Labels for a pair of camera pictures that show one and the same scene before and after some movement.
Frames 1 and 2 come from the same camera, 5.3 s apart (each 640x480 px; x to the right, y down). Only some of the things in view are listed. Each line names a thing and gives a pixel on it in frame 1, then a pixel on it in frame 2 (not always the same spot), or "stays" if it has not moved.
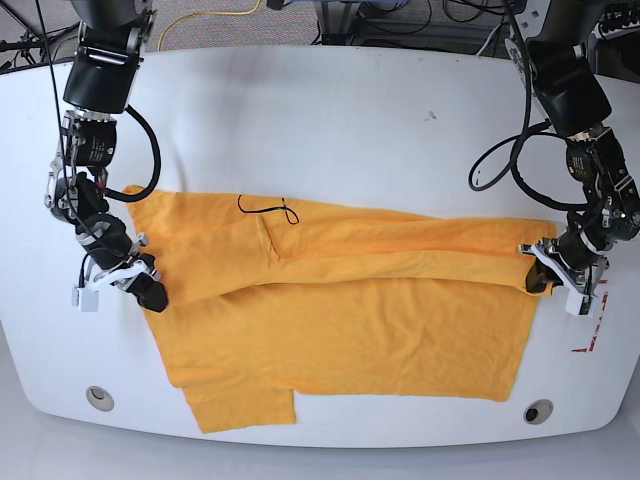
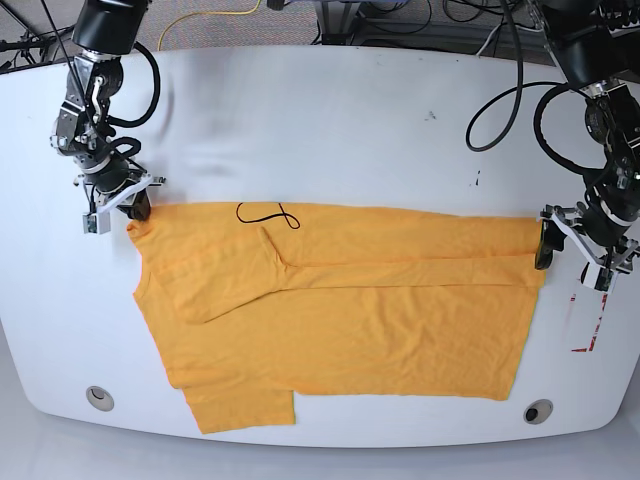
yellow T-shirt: (266, 299) stays
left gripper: (122, 275) → (114, 182)
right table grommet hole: (537, 411) stays
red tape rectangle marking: (592, 341) stays
